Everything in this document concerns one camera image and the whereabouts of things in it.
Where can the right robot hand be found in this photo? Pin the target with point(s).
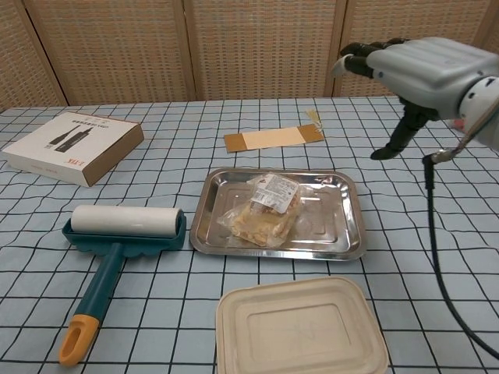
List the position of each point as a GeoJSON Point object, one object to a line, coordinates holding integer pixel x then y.
{"type": "Point", "coordinates": [413, 70]}

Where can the packaged bread snack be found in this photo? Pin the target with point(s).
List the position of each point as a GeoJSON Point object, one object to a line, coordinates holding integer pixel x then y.
{"type": "Point", "coordinates": [261, 212]}

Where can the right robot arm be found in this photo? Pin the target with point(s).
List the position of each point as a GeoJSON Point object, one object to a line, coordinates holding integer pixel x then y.
{"type": "Point", "coordinates": [483, 109]}

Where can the stainless steel tray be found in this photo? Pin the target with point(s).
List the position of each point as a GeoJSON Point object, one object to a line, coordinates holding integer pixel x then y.
{"type": "Point", "coordinates": [280, 216]}

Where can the small beige tassel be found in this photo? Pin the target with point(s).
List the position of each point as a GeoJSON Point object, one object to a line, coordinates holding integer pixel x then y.
{"type": "Point", "coordinates": [313, 117]}

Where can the flat brown cardboard strip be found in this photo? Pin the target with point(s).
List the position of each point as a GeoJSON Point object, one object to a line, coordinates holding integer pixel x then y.
{"type": "Point", "coordinates": [273, 138]}

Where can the woven rattan folding screen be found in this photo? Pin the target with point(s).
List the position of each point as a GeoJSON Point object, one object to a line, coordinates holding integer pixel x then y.
{"type": "Point", "coordinates": [195, 50]}

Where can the beige pulp container lid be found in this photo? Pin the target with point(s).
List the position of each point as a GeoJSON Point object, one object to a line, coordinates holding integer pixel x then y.
{"type": "Point", "coordinates": [302, 327]}

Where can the blue checked tablecloth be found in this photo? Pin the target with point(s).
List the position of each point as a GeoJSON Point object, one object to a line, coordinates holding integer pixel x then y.
{"type": "Point", "coordinates": [156, 272]}

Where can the teal lint roller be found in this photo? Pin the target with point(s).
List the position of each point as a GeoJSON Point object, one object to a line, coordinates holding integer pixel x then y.
{"type": "Point", "coordinates": [117, 249]}

